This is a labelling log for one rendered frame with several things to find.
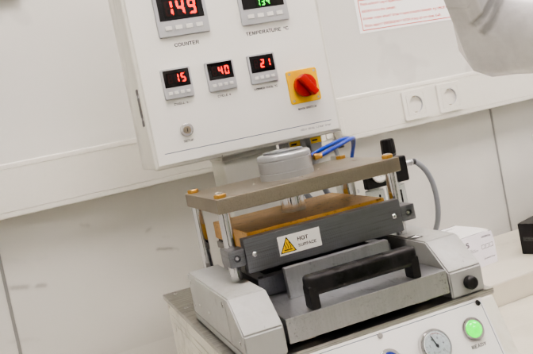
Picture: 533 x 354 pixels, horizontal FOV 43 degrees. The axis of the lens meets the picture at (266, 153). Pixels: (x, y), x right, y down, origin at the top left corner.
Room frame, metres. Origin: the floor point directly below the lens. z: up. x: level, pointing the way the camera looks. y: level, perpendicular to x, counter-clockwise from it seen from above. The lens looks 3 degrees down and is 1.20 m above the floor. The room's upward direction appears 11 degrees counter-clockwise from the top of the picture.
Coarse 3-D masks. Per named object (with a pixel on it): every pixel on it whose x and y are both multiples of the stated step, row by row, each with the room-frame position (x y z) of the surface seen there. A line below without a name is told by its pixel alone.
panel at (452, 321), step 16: (464, 304) 0.83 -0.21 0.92; (480, 304) 0.84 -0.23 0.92; (416, 320) 0.81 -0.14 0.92; (432, 320) 0.81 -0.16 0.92; (448, 320) 0.82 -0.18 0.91; (464, 320) 0.82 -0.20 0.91; (480, 320) 0.83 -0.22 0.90; (368, 336) 0.79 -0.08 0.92; (384, 336) 0.79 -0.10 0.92; (400, 336) 0.80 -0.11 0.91; (416, 336) 0.80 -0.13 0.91; (448, 336) 0.81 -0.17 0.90; (464, 336) 0.81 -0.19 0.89; (480, 336) 0.81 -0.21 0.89; (496, 336) 0.82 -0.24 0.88; (320, 352) 0.77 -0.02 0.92; (336, 352) 0.77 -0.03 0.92; (352, 352) 0.77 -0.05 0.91; (368, 352) 0.78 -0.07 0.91; (384, 352) 0.78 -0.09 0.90; (400, 352) 0.79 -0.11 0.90; (416, 352) 0.79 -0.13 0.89; (464, 352) 0.80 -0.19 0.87; (480, 352) 0.81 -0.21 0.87; (496, 352) 0.81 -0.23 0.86
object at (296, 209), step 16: (272, 208) 1.05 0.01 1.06; (288, 208) 0.97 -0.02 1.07; (304, 208) 0.97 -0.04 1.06; (320, 208) 0.95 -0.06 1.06; (336, 208) 0.92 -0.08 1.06; (352, 208) 0.92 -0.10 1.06; (240, 224) 0.95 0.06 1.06; (256, 224) 0.92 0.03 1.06; (272, 224) 0.89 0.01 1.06; (288, 224) 0.89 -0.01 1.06
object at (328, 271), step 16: (368, 256) 0.81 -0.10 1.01; (384, 256) 0.81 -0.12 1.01; (400, 256) 0.81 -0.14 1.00; (416, 256) 0.82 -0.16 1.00; (320, 272) 0.78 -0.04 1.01; (336, 272) 0.79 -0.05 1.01; (352, 272) 0.79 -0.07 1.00; (368, 272) 0.80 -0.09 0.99; (384, 272) 0.81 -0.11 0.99; (416, 272) 0.82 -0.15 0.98; (304, 288) 0.79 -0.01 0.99; (320, 288) 0.78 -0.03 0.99; (336, 288) 0.79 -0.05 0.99
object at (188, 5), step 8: (168, 0) 1.07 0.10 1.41; (176, 0) 1.07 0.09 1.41; (184, 0) 1.07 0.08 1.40; (192, 0) 1.08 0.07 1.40; (168, 8) 1.07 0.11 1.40; (176, 8) 1.07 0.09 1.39; (184, 8) 1.07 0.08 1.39; (192, 8) 1.08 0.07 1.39; (168, 16) 1.06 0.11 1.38; (176, 16) 1.07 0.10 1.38
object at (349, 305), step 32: (320, 256) 0.86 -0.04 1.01; (352, 256) 0.87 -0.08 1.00; (288, 288) 0.84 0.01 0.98; (352, 288) 0.83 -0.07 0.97; (384, 288) 0.81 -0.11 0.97; (416, 288) 0.82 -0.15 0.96; (448, 288) 0.83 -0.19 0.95; (288, 320) 0.76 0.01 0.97; (320, 320) 0.78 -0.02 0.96; (352, 320) 0.79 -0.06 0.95
